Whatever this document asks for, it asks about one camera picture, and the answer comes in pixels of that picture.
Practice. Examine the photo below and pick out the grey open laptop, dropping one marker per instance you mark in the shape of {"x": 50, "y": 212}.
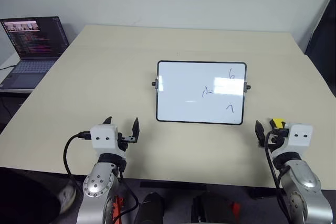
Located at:
{"x": 31, "y": 48}

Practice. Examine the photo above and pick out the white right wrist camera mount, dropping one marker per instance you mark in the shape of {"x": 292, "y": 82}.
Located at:
{"x": 299, "y": 137}

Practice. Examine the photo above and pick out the large black round object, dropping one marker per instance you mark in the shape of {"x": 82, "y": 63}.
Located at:
{"x": 26, "y": 197}

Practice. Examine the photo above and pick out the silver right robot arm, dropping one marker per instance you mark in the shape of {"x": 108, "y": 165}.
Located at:
{"x": 304, "y": 182}

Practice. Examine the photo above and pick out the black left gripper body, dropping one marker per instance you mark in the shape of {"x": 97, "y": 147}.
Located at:
{"x": 123, "y": 140}

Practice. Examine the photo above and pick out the dark rounded shape with red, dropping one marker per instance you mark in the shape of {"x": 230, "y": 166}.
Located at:
{"x": 212, "y": 208}

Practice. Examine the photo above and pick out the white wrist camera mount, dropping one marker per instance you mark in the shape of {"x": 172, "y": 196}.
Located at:
{"x": 299, "y": 137}
{"x": 103, "y": 136}

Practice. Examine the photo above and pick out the small black-framed whiteboard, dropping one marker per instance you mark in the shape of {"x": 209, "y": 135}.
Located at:
{"x": 199, "y": 93}

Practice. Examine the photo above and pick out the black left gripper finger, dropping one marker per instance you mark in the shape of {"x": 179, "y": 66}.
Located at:
{"x": 108, "y": 120}
{"x": 135, "y": 129}

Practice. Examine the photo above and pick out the yellow and black eraser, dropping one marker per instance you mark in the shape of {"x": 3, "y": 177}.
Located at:
{"x": 277, "y": 123}

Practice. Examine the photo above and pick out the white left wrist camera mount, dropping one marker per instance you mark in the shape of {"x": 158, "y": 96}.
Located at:
{"x": 103, "y": 136}

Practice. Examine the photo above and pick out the black cloth backdrop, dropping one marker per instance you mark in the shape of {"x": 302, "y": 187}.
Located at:
{"x": 323, "y": 43}

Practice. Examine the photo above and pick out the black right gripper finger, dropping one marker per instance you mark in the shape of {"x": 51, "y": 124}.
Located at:
{"x": 260, "y": 132}
{"x": 279, "y": 131}

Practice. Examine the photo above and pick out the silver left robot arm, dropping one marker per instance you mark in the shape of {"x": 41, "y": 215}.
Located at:
{"x": 97, "y": 182}

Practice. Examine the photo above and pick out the red orange robot part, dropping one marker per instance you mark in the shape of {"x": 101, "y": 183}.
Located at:
{"x": 117, "y": 208}

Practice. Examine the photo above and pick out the black table frame bar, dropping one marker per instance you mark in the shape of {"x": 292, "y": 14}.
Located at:
{"x": 173, "y": 185}

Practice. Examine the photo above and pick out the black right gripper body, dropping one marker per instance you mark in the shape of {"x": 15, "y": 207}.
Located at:
{"x": 278, "y": 142}

